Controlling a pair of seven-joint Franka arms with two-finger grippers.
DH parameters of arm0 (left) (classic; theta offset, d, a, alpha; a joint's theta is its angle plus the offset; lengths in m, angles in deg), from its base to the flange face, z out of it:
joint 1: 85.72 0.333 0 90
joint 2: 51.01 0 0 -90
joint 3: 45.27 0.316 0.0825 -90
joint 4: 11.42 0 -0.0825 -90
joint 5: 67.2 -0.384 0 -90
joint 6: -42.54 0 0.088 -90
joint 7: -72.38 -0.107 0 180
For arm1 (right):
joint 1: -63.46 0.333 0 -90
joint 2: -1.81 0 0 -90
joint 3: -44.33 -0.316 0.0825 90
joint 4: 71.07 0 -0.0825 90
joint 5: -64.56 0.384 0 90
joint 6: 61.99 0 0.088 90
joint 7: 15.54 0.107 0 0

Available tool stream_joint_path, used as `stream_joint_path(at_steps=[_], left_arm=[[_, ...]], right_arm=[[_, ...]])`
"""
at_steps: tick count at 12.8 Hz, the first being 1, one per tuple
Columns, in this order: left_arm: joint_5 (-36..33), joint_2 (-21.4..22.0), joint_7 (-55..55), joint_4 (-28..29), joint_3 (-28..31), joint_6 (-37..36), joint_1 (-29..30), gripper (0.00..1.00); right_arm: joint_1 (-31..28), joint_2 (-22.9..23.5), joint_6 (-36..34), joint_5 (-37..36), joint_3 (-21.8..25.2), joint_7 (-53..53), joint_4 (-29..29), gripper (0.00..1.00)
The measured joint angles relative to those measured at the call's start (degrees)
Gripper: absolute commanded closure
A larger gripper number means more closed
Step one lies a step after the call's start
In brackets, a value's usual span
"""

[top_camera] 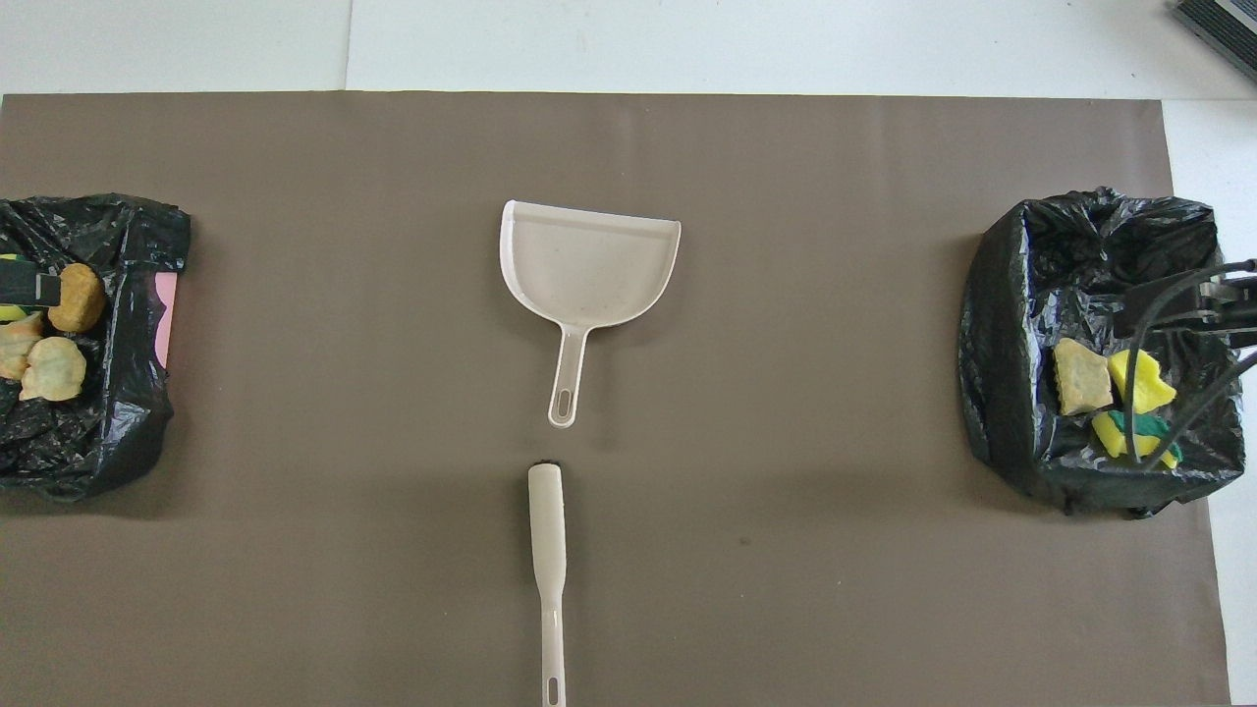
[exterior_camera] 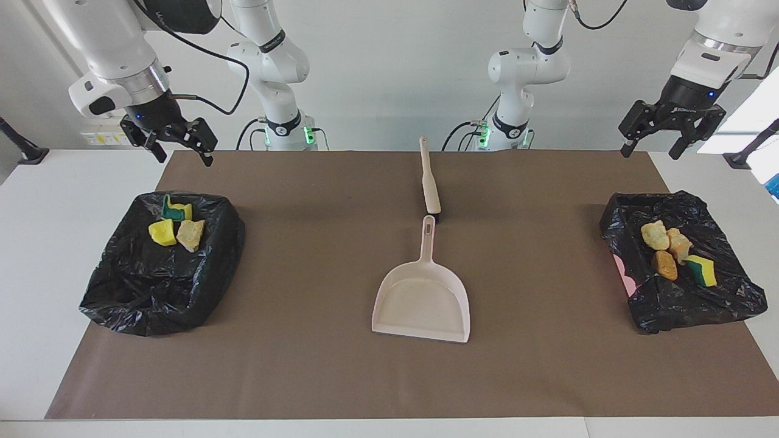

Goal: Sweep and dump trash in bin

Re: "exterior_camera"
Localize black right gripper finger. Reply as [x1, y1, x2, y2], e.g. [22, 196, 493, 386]
[173, 117, 218, 168]
[119, 117, 168, 164]

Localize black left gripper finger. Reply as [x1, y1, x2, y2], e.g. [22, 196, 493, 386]
[618, 100, 664, 159]
[668, 106, 727, 161]

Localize yellow sponge piece green backed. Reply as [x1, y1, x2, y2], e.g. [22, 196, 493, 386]
[161, 193, 194, 222]

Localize tan sponge lump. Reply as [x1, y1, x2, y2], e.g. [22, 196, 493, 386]
[176, 219, 206, 252]

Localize pale yellow sponge lump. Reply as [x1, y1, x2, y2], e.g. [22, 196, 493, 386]
[640, 220, 671, 251]

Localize orange striped sponge scrap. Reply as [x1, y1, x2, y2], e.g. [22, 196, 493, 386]
[666, 228, 694, 265]

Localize brown oval bread-like sponge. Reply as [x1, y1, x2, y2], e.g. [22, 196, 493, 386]
[652, 251, 679, 282]

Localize small green yellow sponge wedge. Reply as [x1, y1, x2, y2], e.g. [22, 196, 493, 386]
[683, 255, 718, 287]

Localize beige hand brush black bristles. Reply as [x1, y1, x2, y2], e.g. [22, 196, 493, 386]
[419, 137, 443, 220]

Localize beige plastic dustpan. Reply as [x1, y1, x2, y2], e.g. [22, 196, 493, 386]
[371, 215, 471, 344]

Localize pink plastic bin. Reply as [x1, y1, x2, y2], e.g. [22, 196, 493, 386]
[612, 254, 637, 297]

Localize black plastic trash bag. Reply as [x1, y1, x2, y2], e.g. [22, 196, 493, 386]
[79, 190, 246, 337]
[599, 190, 769, 334]

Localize black clamp stand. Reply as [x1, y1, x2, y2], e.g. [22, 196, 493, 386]
[723, 119, 779, 170]
[0, 117, 49, 165]

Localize brown table mat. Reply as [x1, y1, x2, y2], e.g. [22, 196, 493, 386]
[46, 150, 779, 420]

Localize white wall outlet box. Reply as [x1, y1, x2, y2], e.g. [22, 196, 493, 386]
[80, 119, 136, 147]

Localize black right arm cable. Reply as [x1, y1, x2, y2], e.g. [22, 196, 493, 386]
[131, 0, 251, 116]

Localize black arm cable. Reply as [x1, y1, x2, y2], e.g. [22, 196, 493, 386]
[566, 0, 631, 31]
[131, 0, 251, 116]

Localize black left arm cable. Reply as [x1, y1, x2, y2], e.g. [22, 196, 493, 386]
[566, 0, 631, 31]

